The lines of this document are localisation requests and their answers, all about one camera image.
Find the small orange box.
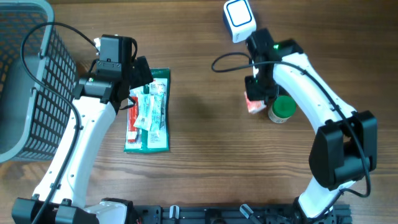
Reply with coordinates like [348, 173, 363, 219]
[244, 92, 267, 114]

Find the green lid jar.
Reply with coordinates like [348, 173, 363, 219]
[268, 95, 297, 124]

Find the mint green sachet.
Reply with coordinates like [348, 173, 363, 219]
[134, 93, 165, 131]

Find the green white gloves package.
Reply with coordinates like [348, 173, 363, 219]
[124, 68, 170, 153]

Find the red coffee stick sachet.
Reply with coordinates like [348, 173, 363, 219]
[127, 90, 139, 143]

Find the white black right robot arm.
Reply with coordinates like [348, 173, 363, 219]
[245, 29, 377, 223]

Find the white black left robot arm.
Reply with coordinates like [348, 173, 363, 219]
[12, 35, 153, 223]

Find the white barcode scanner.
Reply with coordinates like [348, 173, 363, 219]
[223, 0, 257, 43]

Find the grey plastic mesh basket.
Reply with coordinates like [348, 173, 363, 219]
[1, 1, 77, 162]

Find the black right camera cable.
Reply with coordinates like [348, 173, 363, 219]
[211, 52, 372, 198]

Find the black camera cable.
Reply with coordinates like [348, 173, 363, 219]
[19, 21, 100, 224]
[211, 52, 372, 198]

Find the black left camera cable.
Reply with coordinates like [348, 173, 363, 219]
[19, 21, 100, 224]

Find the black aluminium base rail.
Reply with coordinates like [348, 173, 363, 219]
[102, 198, 353, 224]

